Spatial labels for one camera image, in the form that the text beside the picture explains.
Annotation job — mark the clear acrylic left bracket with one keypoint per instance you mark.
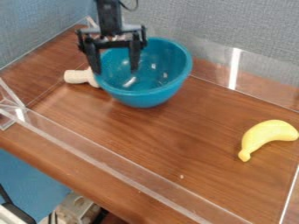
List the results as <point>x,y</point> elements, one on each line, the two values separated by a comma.
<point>12,109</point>

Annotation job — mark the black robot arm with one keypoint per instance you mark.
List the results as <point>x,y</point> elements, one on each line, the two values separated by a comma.
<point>110,21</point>

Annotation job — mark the clear acrylic corner bracket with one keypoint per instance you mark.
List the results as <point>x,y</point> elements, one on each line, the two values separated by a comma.
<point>91,22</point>

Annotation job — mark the clear acrylic back barrier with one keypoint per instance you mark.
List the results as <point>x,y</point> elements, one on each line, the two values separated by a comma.
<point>246,72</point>

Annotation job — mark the clear acrylic barrier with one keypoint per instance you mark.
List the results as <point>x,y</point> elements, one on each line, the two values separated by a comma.
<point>158,187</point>
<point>246,72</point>

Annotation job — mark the yellow toy banana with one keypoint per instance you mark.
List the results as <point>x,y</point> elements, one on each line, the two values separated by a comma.
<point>267,131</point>

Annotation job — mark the blue bowl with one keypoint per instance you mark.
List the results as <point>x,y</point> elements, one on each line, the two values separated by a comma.
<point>164,67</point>

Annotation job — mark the white and red toy mushroom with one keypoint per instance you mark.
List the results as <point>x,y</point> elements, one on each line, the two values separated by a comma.
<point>80,76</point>

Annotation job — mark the white block under table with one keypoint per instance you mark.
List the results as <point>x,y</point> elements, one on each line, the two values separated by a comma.
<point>76,210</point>

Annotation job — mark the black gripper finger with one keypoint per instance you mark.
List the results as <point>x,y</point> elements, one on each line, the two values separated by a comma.
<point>92,55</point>
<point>135,47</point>

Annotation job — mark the clear acrylic front barrier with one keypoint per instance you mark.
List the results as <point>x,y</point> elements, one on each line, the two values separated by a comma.
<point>158,187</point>

